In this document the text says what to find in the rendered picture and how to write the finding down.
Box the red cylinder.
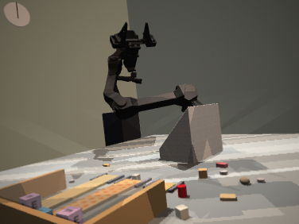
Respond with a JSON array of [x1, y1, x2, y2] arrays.
[[177, 184, 187, 199]]

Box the pink flat block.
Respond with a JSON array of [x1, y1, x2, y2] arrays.
[[216, 162, 228, 168]]

